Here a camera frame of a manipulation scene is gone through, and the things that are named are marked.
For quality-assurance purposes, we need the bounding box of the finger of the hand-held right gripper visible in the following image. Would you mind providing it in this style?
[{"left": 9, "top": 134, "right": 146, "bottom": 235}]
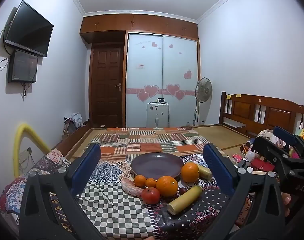
[
  {"left": 253, "top": 135, "right": 291, "bottom": 178},
  {"left": 273, "top": 126, "right": 298, "bottom": 150}
]

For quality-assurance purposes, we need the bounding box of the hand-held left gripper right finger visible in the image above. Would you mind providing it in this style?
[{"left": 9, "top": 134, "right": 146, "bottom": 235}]
[{"left": 203, "top": 143, "right": 286, "bottom": 240}]

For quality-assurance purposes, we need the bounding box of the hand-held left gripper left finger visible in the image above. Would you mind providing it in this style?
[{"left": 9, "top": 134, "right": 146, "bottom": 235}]
[{"left": 19, "top": 143, "right": 110, "bottom": 240}]

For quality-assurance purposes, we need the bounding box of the large orange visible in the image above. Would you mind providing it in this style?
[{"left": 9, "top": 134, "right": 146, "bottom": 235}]
[
  {"left": 156, "top": 176, "right": 179, "bottom": 197},
  {"left": 181, "top": 162, "right": 200, "bottom": 183}
]

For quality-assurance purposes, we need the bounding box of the peeled pomelo segment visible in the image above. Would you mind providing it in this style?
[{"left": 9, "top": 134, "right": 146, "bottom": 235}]
[{"left": 120, "top": 178, "right": 145, "bottom": 197}]

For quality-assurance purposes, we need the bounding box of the purple plate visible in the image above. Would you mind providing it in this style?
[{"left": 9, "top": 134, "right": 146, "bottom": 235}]
[{"left": 130, "top": 152, "right": 185, "bottom": 182}]

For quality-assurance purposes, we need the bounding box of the red tomato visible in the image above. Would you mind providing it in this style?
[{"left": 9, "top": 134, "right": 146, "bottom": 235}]
[{"left": 142, "top": 187, "right": 161, "bottom": 205}]

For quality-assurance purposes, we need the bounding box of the person's right hand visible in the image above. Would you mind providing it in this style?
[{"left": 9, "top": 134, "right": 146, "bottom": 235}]
[{"left": 281, "top": 192, "right": 292, "bottom": 218}]

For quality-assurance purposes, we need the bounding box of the pile of small clutter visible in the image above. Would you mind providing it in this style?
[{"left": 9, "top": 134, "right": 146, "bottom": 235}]
[{"left": 232, "top": 129, "right": 280, "bottom": 174}]

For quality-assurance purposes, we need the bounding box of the woven bed mat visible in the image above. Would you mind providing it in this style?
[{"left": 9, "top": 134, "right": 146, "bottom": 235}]
[{"left": 67, "top": 124, "right": 251, "bottom": 161}]

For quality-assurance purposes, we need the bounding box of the wooden bed headboard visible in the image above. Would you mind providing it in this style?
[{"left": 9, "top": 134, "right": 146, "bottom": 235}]
[{"left": 219, "top": 92, "right": 304, "bottom": 138}]

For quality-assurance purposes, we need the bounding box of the patterned checkered cloth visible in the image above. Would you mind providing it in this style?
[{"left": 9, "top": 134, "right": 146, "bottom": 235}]
[{"left": 0, "top": 147, "right": 250, "bottom": 240}]

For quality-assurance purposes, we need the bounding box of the striped patchwork blanket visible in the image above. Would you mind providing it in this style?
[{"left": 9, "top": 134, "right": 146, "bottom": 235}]
[{"left": 88, "top": 127, "right": 226, "bottom": 162}]

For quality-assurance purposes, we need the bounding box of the yellow foam tube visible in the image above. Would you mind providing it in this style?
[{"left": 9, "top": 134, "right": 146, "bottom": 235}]
[{"left": 13, "top": 123, "right": 51, "bottom": 178}]

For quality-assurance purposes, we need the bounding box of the white appliance by wardrobe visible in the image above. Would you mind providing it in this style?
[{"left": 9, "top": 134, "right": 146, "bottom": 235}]
[{"left": 146, "top": 102, "right": 170, "bottom": 128}]

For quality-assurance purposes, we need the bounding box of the standing fan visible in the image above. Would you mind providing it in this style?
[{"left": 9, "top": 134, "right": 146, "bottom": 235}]
[{"left": 193, "top": 77, "right": 213, "bottom": 126}]

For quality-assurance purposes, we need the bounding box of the brown wooden door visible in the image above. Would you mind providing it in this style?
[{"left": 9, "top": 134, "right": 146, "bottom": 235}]
[{"left": 90, "top": 44, "right": 124, "bottom": 128}]

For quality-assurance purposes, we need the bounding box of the wooden wardrobe with heart stickers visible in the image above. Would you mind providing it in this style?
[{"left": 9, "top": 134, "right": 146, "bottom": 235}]
[{"left": 79, "top": 14, "right": 200, "bottom": 128}]

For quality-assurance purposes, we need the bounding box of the black box under television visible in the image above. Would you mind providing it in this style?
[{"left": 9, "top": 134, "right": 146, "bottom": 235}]
[{"left": 8, "top": 49, "right": 38, "bottom": 83}]

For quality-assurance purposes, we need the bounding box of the wall socket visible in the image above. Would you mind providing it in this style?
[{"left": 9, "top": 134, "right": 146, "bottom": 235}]
[{"left": 19, "top": 147, "right": 33, "bottom": 161}]

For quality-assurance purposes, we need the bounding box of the black wall cable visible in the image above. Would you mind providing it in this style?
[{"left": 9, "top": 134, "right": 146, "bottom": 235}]
[{"left": 0, "top": 22, "right": 12, "bottom": 71}]

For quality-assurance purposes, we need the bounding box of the black wall television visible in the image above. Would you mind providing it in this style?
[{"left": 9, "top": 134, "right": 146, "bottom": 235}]
[{"left": 5, "top": 0, "right": 54, "bottom": 57}]

